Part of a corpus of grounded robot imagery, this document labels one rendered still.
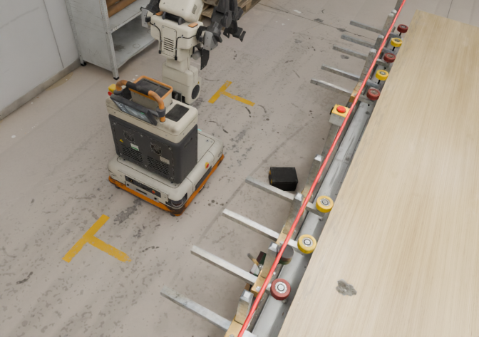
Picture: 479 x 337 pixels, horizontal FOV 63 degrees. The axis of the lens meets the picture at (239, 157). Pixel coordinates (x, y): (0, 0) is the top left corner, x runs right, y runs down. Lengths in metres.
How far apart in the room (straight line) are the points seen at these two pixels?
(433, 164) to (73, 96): 3.03
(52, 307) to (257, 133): 2.04
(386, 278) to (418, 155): 0.82
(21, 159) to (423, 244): 2.86
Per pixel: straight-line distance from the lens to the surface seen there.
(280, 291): 1.66
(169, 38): 2.43
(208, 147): 2.93
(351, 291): 1.73
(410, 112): 2.65
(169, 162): 2.54
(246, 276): 1.71
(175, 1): 2.40
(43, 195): 3.19
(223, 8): 2.41
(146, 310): 2.59
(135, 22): 4.70
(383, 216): 2.00
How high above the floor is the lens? 2.40
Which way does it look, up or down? 47 degrees down
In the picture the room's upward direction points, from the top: 7 degrees clockwise
